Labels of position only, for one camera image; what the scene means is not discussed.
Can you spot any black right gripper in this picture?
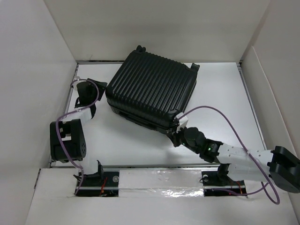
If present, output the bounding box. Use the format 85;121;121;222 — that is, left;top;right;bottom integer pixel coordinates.
165;123;200;154

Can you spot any black hard-shell suitcase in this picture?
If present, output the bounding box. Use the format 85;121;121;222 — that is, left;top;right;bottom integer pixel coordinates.
105;45;200;135

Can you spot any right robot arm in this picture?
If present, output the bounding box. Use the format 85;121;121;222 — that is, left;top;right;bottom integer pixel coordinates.
167;127;300;193

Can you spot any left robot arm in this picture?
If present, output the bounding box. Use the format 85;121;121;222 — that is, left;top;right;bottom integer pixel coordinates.
50;78;107;187

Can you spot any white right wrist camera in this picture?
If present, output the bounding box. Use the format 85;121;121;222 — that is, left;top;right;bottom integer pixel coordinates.
174;112;188;133

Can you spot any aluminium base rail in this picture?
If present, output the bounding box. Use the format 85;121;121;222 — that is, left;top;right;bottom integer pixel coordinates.
44;167;246;198

